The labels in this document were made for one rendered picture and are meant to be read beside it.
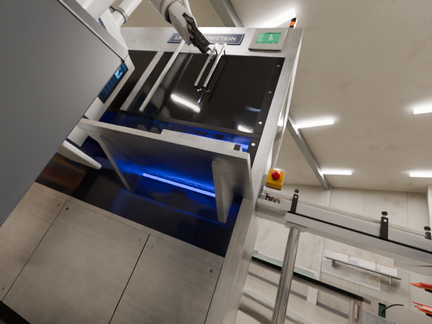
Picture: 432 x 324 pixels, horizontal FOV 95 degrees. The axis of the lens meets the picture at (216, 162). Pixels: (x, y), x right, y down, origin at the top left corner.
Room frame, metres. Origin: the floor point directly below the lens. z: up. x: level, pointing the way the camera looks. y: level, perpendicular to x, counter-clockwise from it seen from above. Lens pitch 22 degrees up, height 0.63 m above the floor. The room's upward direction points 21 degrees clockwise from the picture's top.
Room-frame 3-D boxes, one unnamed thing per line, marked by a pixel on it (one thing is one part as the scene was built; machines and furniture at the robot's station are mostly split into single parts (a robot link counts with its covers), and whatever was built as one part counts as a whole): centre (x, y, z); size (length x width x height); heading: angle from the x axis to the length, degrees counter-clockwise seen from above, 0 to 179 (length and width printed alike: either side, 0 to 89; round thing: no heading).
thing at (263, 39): (0.91, -0.03, 1.96); 0.21 x 0.01 x 0.21; 70
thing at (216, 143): (0.72, 0.03, 0.90); 0.34 x 0.26 x 0.04; 160
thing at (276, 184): (0.85, -0.29, 1.00); 0.08 x 0.07 x 0.07; 160
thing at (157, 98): (1.11, 0.45, 1.51); 0.47 x 0.01 x 0.59; 70
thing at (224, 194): (0.73, -0.06, 0.80); 0.34 x 0.03 x 0.13; 160
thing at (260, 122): (0.88, -0.15, 1.40); 0.05 x 0.01 x 0.80; 70
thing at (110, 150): (0.90, 0.41, 0.80); 0.34 x 0.03 x 0.13; 160
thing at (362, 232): (0.89, -0.61, 0.92); 0.69 x 0.15 x 0.16; 70
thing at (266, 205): (0.89, -0.32, 0.87); 0.14 x 0.13 x 0.02; 160
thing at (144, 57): (1.29, 0.96, 1.51); 0.49 x 0.01 x 0.59; 70
